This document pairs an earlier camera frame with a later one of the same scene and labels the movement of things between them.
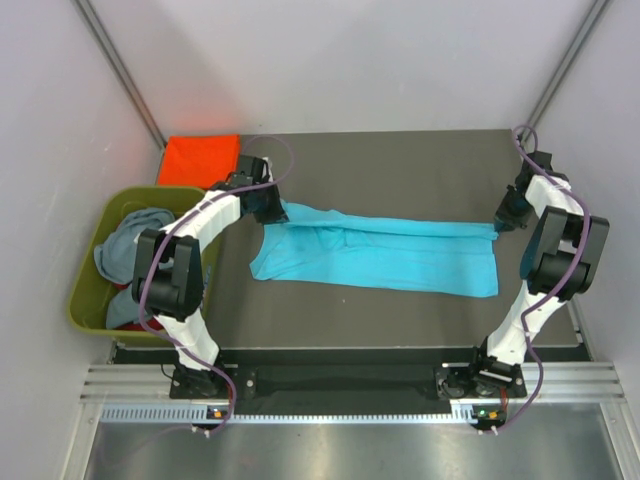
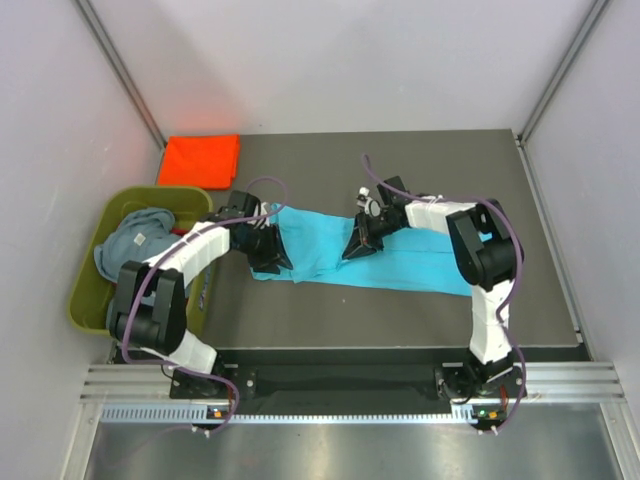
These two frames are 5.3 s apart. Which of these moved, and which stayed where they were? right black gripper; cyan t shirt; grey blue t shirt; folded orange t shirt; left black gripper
Moved: right black gripper; left black gripper
Stayed: folded orange t shirt; grey blue t shirt; cyan t shirt
